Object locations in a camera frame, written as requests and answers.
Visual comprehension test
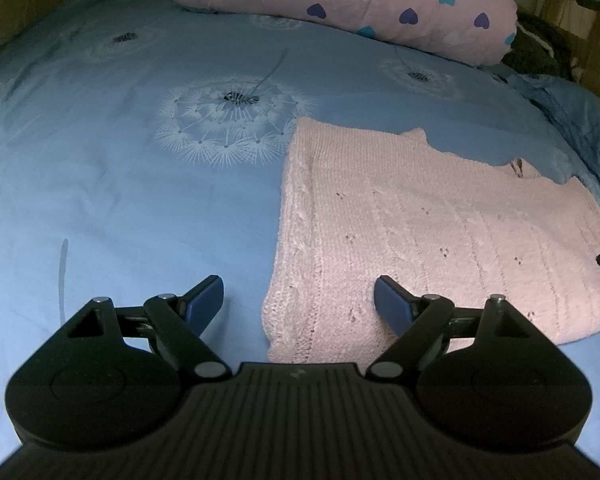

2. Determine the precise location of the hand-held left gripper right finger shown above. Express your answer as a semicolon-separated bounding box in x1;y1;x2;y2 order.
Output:
367;275;533;380

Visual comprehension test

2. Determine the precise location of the dark fluffy cloth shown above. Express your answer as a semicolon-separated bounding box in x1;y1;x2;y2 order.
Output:
501;11;587;82

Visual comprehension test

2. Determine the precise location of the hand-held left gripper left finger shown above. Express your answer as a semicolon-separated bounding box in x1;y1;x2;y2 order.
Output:
65;275;233;381

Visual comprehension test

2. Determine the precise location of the pink knit sweater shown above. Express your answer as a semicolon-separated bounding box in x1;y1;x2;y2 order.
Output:
261;117;600;364

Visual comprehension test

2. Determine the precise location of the pink heart print quilt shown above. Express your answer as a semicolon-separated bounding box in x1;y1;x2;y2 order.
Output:
164;0;518;67

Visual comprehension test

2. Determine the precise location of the blue dandelion print bed sheet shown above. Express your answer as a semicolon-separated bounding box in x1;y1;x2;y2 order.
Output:
0;0;600;461

